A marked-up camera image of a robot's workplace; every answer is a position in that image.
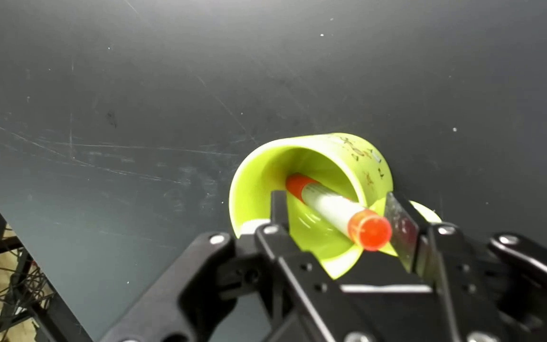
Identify red capped marker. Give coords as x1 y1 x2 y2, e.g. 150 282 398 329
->
283 174 395 253

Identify yellow green mug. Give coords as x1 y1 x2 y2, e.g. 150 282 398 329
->
226 132 444 282

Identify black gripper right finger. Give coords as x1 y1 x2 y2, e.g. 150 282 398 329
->
383 193 547 342

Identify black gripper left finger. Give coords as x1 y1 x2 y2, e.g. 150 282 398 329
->
100 189 300 342

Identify black table frame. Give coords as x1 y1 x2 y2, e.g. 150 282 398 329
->
0 172 93 342

